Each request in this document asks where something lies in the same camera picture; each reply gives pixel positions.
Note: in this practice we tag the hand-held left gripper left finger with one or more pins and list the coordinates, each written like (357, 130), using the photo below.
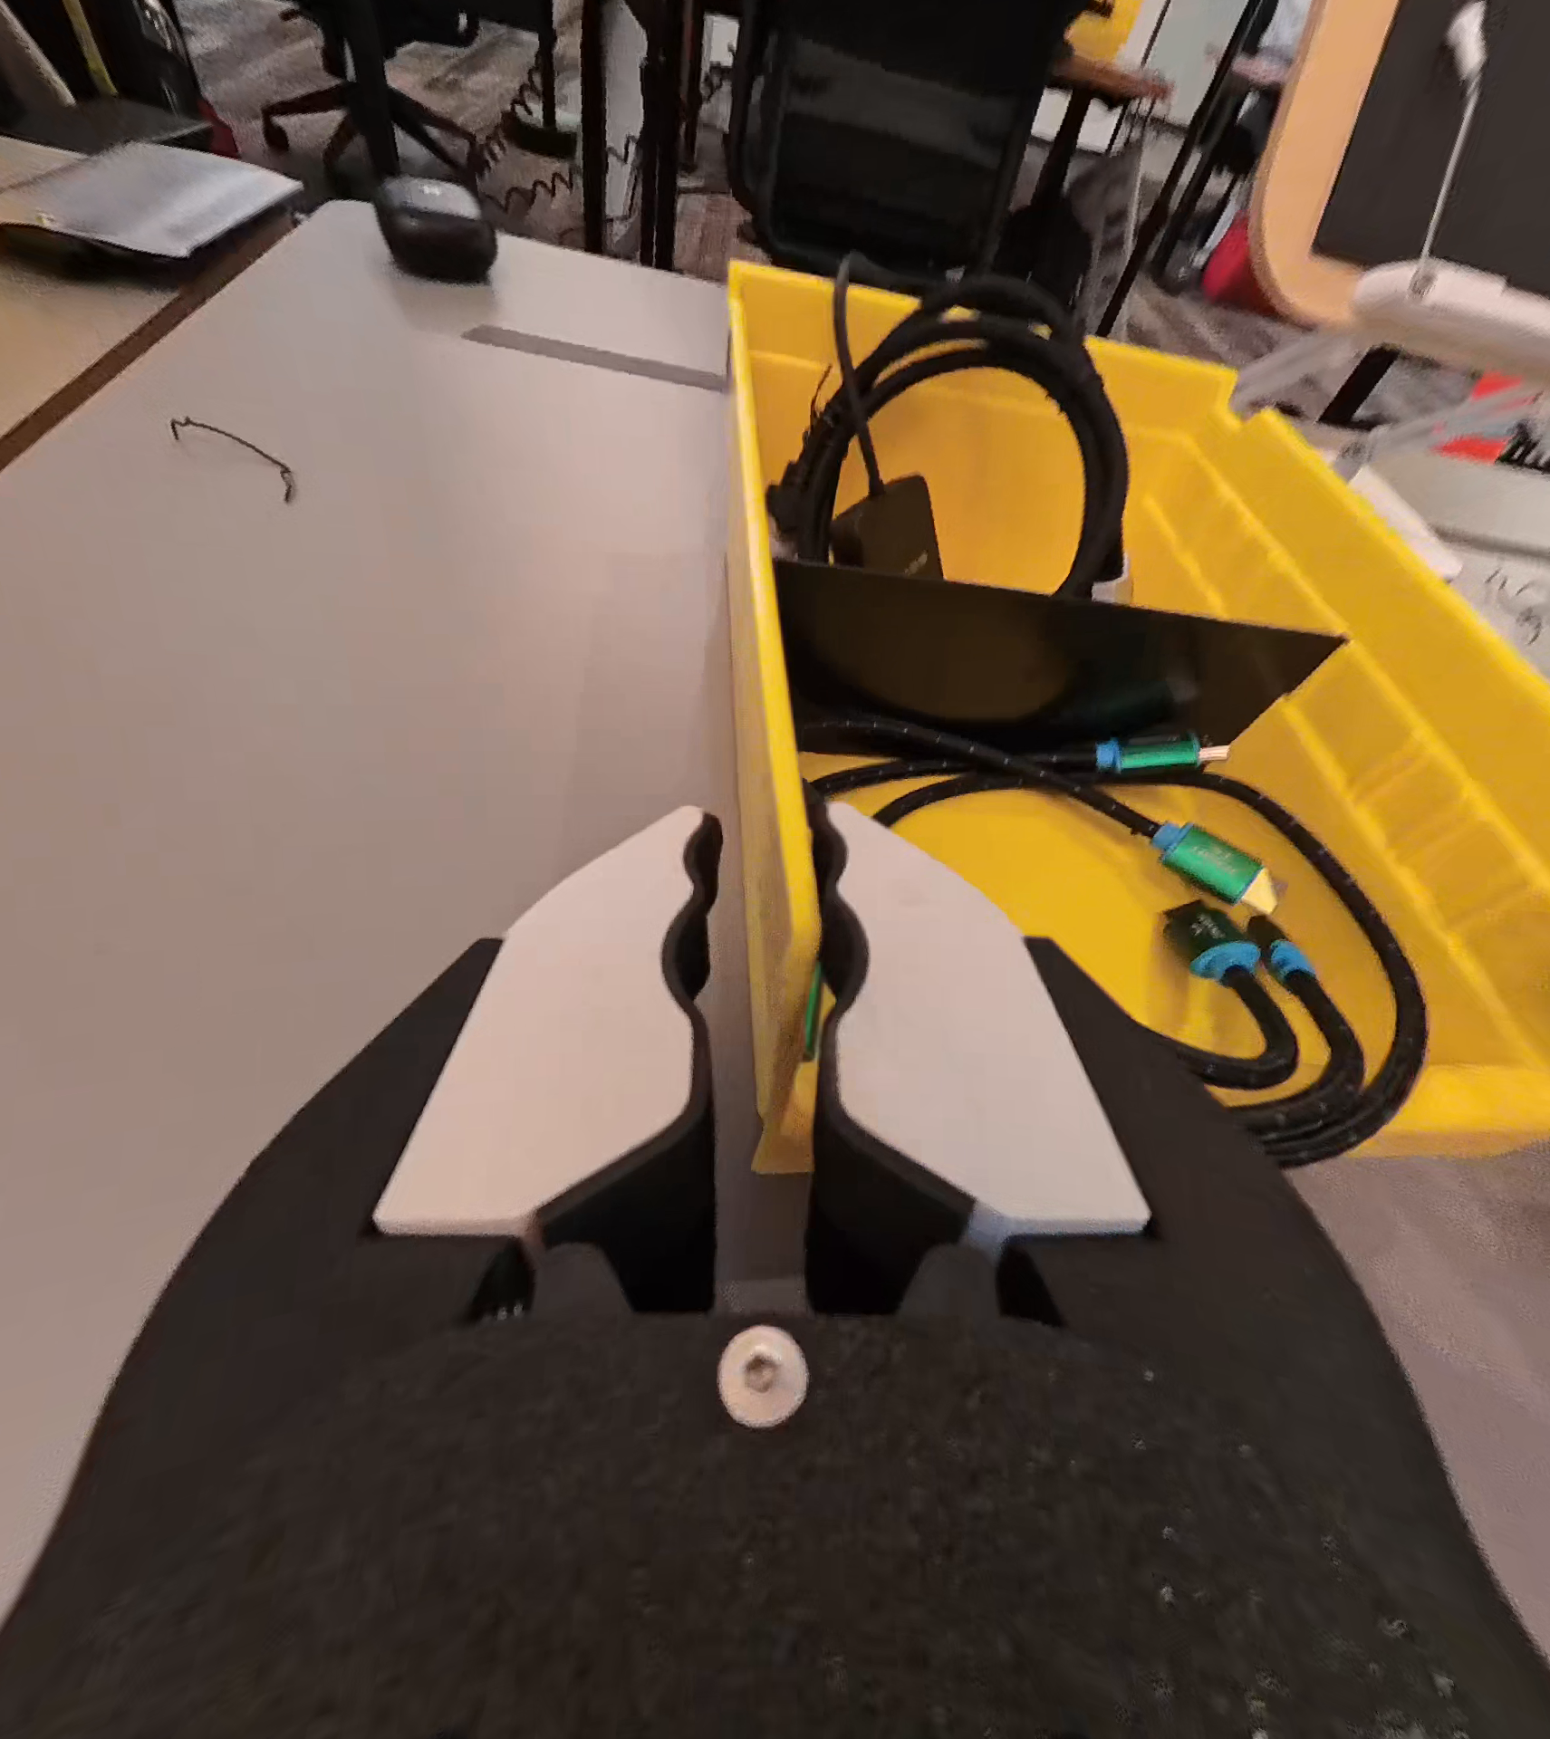
(543, 1060)

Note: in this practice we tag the yellow plastic bin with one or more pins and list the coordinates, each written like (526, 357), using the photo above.
(1399, 760)

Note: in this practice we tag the black bin divider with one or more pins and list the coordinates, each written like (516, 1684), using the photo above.
(993, 655)

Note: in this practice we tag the black computer mouse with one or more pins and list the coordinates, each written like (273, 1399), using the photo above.
(435, 230)

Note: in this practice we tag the book stand with black board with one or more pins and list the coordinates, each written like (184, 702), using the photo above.
(1505, 121)

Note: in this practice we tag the silver flat pouch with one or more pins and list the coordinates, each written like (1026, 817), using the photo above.
(138, 203)

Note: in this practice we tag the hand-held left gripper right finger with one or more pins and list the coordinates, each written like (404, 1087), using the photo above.
(979, 1060)

